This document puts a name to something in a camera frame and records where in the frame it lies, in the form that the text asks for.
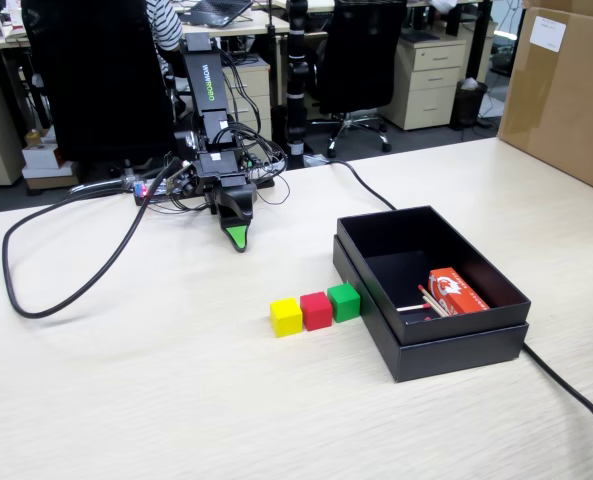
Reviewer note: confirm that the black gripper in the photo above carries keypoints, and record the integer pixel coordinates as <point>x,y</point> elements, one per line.
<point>218,165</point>

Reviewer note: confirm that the yellow wooden cube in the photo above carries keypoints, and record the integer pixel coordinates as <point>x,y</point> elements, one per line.
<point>286,320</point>

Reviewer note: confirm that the red wooden cube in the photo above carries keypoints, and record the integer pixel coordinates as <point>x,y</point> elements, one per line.
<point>317,312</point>

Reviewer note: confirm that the green wooden cube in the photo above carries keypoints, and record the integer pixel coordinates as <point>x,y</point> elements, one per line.
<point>345,305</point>

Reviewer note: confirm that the black open box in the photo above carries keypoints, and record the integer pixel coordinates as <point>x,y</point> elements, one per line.
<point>456,357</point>

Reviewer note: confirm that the large brown cardboard box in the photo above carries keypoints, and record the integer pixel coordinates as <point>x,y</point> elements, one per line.
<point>561,100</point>

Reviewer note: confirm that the controller circuit board red led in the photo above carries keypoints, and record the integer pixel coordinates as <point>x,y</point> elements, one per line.
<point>151,190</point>

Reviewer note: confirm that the beige drawer cabinet with lock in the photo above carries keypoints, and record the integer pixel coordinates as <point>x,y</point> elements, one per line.
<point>253,95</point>

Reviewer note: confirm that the black pole with white bands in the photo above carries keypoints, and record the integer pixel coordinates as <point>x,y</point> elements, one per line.
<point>297,75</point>

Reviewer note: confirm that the black headset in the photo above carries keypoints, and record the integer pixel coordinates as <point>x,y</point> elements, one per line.
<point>241,59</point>

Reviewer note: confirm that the thin black stand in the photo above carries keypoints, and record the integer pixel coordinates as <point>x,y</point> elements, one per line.
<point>272,50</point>

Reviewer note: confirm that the flat white and brown carton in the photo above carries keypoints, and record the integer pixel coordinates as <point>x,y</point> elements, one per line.
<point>51,177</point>

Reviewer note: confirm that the red tipped wooden matchstick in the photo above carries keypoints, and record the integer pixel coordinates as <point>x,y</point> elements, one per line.
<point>432,306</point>
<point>411,307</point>
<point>433,301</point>

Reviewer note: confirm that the light wooden office desk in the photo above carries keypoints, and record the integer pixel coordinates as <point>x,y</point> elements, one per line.
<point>256,25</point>

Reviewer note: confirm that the wide black mesh office chair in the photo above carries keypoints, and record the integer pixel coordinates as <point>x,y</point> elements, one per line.
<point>101,75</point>

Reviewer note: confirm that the small white carton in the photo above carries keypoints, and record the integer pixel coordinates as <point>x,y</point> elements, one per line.
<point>41,156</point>

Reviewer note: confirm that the person in striped shirt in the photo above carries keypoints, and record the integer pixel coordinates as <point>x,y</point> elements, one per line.
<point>163,25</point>

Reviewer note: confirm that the black laptop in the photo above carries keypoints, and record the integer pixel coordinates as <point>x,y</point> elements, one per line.
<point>218,11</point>

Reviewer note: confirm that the yellow capped bottle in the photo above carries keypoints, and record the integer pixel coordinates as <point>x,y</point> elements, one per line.
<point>33,137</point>

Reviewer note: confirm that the orange matchbox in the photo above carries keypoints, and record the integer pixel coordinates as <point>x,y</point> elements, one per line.
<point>458,295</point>

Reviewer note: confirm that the beige drawer cabinet three drawers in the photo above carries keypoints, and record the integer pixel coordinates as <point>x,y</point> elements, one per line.
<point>426,85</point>

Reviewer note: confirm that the black mesh trash bin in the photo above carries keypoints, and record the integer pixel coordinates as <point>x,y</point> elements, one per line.
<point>468,105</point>

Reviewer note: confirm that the black keyboard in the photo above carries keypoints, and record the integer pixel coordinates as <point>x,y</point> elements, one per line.
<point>420,36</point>

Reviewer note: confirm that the desk with black legs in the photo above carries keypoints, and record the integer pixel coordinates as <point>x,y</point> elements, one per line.
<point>478,40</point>

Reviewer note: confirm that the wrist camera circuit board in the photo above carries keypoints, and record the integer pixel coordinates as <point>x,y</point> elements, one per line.
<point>181,180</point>

